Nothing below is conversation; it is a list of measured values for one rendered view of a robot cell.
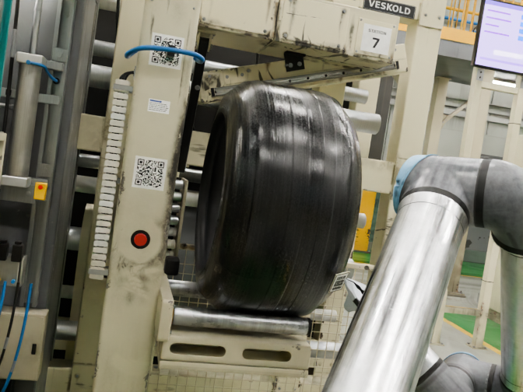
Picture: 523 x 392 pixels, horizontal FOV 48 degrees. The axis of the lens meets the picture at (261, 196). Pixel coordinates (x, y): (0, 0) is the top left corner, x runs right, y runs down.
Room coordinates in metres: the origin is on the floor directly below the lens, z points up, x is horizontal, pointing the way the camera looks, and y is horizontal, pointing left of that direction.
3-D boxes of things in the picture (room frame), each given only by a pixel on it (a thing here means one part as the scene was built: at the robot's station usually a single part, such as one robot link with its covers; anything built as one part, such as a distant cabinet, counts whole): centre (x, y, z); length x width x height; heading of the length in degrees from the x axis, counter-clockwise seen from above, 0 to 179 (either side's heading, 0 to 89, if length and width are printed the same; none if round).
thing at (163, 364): (1.55, 0.04, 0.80); 0.37 x 0.36 x 0.02; 13
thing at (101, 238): (1.42, 0.36, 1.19); 0.05 x 0.04 x 0.48; 13
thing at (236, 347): (1.41, 0.01, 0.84); 0.36 x 0.09 x 0.06; 103
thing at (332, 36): (1.86, -0.02, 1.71); 0.61 x 0.25 x 0.15; 103
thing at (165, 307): (1.51, 0.21, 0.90); 0.40 x 0.03 x 0.10; 13
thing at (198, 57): (1.47, 0.28, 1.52); 0.19 x 0.19 x 0.06; 13
